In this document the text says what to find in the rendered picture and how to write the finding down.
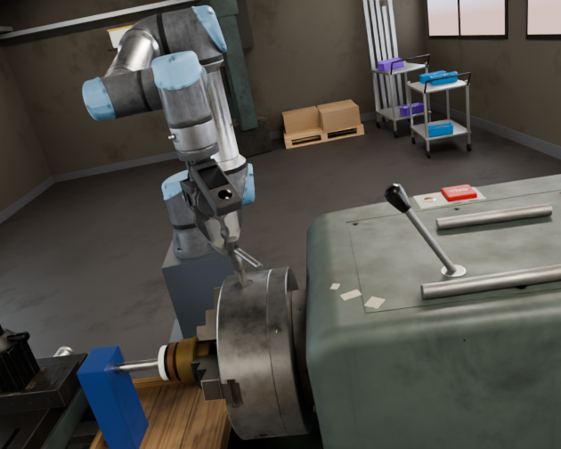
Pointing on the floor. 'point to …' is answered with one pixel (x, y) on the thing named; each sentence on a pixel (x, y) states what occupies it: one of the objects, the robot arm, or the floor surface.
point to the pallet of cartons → (321, 123)
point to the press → (239, 85)
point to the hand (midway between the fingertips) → (229, 251)
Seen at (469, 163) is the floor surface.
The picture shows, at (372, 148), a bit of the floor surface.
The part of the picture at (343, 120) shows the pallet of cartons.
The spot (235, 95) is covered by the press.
